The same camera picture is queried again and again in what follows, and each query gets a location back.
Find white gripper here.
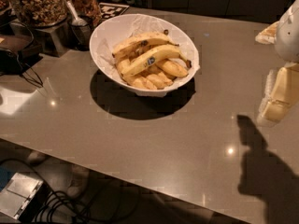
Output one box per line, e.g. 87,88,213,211
255,0,299,127

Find banana with blue sticker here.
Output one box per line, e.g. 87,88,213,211
121,45,192,77

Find right lower banana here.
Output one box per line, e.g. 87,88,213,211
156,60,188,77

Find front bottom banana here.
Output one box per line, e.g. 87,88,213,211
141,65,173,90

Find upper back banana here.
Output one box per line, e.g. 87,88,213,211
112,32,176,58

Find left bottom banana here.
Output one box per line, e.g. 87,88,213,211
115,58,157,90

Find white bowl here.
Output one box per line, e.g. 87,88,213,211
90,14,200,97

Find black white marker tag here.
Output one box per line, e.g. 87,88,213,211
99,3,129,20

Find dark cup with spoon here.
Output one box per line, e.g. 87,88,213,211
68,16,93,49

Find small glass granola jar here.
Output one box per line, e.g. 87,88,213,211
72,0,102,27

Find white plastic spoon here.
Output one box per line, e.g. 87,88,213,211
64,0,87,26

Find steel jar stand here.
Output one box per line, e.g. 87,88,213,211
33,21,69,57

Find large glass nut jar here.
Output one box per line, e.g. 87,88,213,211
10,0,67,28

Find metal box on floor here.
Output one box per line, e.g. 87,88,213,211
0,173,43,222

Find black appliance with cable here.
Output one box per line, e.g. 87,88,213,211
0,21,43,88

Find black floor cables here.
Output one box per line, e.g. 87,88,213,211
0,157,141,224

